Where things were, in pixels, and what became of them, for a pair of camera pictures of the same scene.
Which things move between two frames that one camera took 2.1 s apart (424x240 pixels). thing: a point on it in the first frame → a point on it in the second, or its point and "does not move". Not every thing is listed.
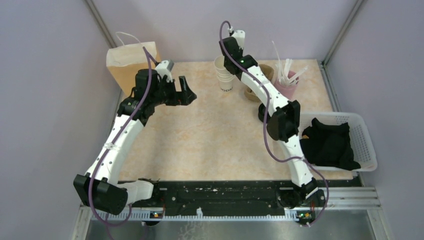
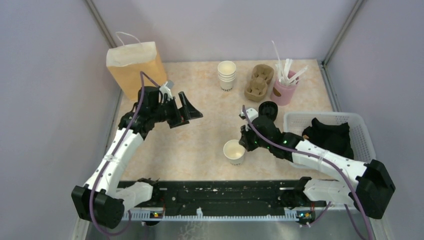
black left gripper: [184, 97] → [188, 112]
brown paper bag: [124, 61] does not move
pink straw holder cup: [288, 92] does not move
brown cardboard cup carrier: [269, 73] does not move
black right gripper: [239, 48] → [244, 140]
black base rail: [223, 195] does not move
